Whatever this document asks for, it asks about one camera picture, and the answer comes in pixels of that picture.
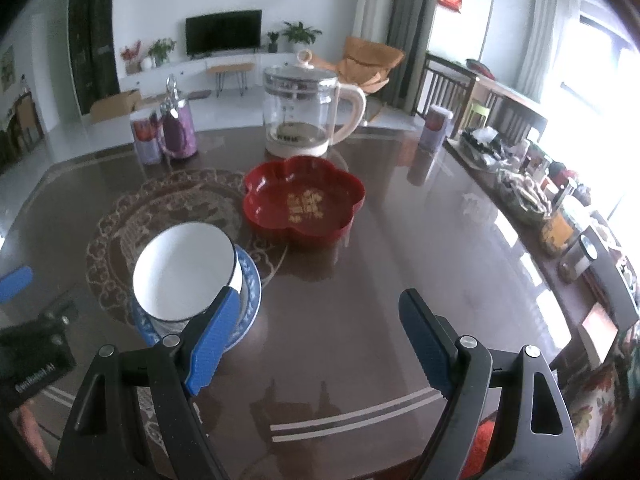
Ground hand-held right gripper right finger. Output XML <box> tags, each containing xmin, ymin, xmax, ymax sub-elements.
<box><xmin>398</xmin><ymin>288</ymin><xmax>583</xmax><ymax>480</ymax></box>

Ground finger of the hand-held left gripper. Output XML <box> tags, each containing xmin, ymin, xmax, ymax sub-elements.
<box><xmin>0</xmin><ymin>266</ymin><xmax>35</xmax><ymax>303</ymax></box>
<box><xmin>37</xmin><ymin>300</ymin><xmax>80</xmax><ymax>333</ymax></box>

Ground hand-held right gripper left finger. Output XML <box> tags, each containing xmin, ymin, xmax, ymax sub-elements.
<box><xmin>55</xmin><ymin>286</ymin><xmax>241</xmax><ymax>480</ymax></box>

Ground blue patterned bowl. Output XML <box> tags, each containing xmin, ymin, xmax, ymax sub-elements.
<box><xmin>131</xmin><ymin>246</ymin><xmax>262</xmax><ymax>353</ymax></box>

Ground white ribbed bowl dark rim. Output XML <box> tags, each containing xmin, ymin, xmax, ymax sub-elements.
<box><xmin>132</xmin><ymin>222</ymin><xmax>244</xmax><ymax>322</ymax></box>

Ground amber filled jar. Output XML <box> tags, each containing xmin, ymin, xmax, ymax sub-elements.
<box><xmin>540</xmin><ymin>195</ymin><xmax>591</xmax><ymax>258</ymax></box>

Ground glass jar black lid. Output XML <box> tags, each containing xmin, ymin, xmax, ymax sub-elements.
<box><xmin>560</xmin><ymin>234</ymin><xmax>598</xmax><ymax>281</ymax></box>

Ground basket of snacks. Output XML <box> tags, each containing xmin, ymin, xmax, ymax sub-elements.
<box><xmin>497</xmin><ymin>167</ymin><xmax>556</xmax><ymax>226</ymax></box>

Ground white canister red print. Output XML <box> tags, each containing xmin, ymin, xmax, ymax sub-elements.
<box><xmin>130</xmin><ymin>110</ymin><xmax>163</xmax><ymax>166</ymax></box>

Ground cardboard box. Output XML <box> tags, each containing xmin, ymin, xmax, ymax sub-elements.
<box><xmin>90</xmin><ymin>89</ymin><xmax>143</xmax><ymax>123</ymax></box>

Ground tray of small things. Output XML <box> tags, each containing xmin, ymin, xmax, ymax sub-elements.
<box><xmin>457</xmin><ymin>127</ymin><xmax>506</xmax><ymax>171</ymax></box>

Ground purple bottle silver cap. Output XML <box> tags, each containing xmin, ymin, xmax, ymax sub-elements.
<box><xmin>159</xmin><ymin>74</ymin><xmax>199</xmax><ymax>161</ymax></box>

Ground white canister dark label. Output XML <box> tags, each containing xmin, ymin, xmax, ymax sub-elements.
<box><xmin>418</xmin><ymin>105</ymin><xmax>453</xmax><ymax>152</ymax></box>

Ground glass electric kettle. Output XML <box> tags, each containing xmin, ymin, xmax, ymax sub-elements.
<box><xmin>262</xmin><ymin>50</ymin><xmax>367</xmax><ymax>159</ymax></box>

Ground red flower arrangement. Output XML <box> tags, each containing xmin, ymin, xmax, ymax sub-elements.
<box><xmin>120</xmin><ymin>41</ymin><xmax>142</xmax><ymax>75</ymax></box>

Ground black display cabinet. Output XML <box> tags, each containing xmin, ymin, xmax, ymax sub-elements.
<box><xmin>67</xmin><ymin>0</ymin><xmax>121</xmax><ymax>116</ymax></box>

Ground wooden slatted bench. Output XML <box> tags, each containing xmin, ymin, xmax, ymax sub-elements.
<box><xmin>412</xmin><ymin>52</ymin><xmax>548</xmax><ymax>136</ymax></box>

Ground green leafy potted plant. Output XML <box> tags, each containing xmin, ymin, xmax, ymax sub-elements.
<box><xmin>148</xmin><ymin>37</ymin><xmax>177</xmax><ymax>67</ymax></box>

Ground wooden stool metal legs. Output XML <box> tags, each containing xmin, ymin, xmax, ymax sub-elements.
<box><xmin>207</xmin><ymin>62</ymin><xmax>257</xmax><ymax>98</ymax></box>

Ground white television cabinet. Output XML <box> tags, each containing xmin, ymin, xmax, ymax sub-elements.
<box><xmin>117</xmin><ymin>50</ymin><xmax>301</xmax><ymax>91</ymax></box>

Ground orange lounge chair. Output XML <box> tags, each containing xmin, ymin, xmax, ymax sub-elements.
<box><xmin>336</xmin><ymin>36</ymin><xmax>406</xmax><ymax>96</ymax></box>

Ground black television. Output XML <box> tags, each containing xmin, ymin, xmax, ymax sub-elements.
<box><xmin>185</xmin><ymin>9</ymin><xmax>263</xmax><ymax>58</ymax></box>

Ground large green potted plant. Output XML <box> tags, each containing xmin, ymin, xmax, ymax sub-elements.
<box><xmin>281</xmin><ymin>21</ymin><xmax>323</xmax><ymax>46</ymax></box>

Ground grey curtain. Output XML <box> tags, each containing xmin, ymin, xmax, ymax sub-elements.
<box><xmin>387</xmin><ymin>0</ymin><xmax>443</xmax><ymax>101</ymax></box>

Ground white sheer curtain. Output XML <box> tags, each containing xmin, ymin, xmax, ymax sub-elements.
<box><xmin>517</xmin><ymin>0</ymin><xmax>581</xmax><ymax>106</ymax></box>

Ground white standing air conditioner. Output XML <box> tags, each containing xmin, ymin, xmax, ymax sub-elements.
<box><xmin>352</xmin><ymin>0</ymin><xmax>396</xmax><ymax>43</ymax></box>

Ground framed wall picture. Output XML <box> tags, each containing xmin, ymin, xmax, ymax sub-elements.
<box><xmin>0</xmin><ymin>45</ymin><xmax>16</xmax><ymax>93</ymax></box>

